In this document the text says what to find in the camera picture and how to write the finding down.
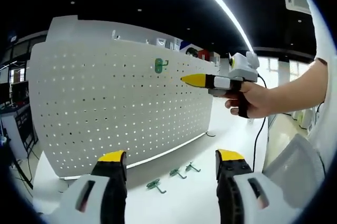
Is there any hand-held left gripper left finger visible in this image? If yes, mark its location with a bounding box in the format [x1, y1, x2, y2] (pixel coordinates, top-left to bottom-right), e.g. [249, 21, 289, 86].
[59, 150, 128, 224]

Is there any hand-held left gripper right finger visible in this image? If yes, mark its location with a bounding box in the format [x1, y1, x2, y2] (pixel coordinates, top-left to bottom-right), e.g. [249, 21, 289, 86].
[215, 149, 303, 224]

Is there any green hook assembly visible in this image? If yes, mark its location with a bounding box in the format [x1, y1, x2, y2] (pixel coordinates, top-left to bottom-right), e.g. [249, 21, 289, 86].
[185, 162, 201, 173]
[168, 168, 187, 180]
[154, 57, 170, 74]
[146, 178, 167, 194]

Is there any white perforated mounting plate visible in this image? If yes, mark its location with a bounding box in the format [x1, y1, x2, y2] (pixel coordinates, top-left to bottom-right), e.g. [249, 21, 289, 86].
[27, 38, 214, 180]

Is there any person's right hand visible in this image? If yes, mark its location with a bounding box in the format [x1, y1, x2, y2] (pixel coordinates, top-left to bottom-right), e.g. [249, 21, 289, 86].
[223, 81, 274, 119]

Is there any red box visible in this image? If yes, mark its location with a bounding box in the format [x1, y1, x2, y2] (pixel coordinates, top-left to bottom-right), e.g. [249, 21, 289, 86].
[197, 49, 211, 60]

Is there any grey mesh office chair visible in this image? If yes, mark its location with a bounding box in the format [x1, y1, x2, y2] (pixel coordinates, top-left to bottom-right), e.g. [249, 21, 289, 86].
[263, 133, 326, 209]

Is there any long ceiling light strip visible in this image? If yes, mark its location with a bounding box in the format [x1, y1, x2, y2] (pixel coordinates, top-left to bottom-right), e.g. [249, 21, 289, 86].
[181, 0, 254, 51]

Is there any dark equipment cabinet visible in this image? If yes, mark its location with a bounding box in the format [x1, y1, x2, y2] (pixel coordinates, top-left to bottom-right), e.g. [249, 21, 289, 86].
[14, 102, 37, 153]

